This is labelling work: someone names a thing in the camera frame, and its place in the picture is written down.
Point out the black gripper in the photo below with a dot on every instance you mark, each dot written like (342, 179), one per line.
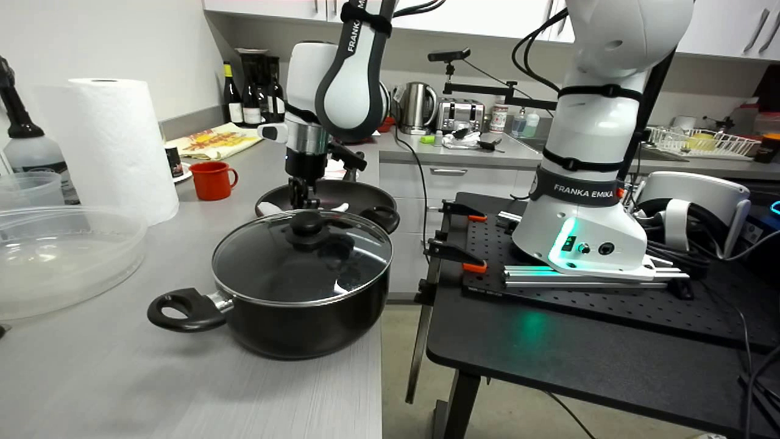
(309, 166)

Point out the white kitchen towel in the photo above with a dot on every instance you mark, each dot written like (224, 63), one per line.
(271, 207)

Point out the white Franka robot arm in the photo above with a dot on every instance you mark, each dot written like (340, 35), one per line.
(586, 136)

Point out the black frying pan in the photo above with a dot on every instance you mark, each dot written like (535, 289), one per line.
(369, 202)

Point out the white paper towel roll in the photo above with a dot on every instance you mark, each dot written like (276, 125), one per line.
(114, 155)

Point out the glass pot lid black knob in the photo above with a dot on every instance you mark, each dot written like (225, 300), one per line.
(270, 264)

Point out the red mug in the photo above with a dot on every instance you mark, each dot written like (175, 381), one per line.
(214, 181)

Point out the dark wine bottle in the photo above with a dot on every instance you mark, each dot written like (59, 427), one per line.
(276, 106)
(232, 99)

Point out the yellow snack package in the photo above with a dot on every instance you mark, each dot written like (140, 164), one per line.
(220, 139)

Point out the small red bowl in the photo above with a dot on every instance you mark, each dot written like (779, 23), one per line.
(388, 125)

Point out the small dark jar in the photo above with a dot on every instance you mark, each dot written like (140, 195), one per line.
(175, 161)

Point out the black cooking pot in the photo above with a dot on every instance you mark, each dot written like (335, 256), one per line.
(309, 330)

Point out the black coffee machine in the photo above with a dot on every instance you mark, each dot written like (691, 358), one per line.
(257, 69)

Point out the steel electric kettle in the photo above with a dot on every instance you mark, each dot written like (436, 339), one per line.
(418, 110)

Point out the black clamp orange tip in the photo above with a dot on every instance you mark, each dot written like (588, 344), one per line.
(477, 217)
(472, 264)

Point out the silver toaster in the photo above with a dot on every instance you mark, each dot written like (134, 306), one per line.
(463, 113)

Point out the white upper cabinets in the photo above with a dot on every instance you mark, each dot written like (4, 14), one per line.
(480, 19)

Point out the clear plastic bowl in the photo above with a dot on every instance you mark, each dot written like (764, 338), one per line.
(58, 258)

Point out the silver aluminium rails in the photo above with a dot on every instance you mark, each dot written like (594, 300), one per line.
(586, 275)

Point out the black robot table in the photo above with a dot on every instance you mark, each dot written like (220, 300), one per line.
(586, 356)

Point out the white VR headset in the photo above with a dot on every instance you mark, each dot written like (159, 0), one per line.
(691, 195)

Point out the white dish rack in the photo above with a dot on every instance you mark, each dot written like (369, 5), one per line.
(709, 142)

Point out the black camera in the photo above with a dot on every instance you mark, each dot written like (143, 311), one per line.
(449, 53)

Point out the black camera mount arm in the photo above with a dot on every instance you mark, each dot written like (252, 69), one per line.
(496, 89)

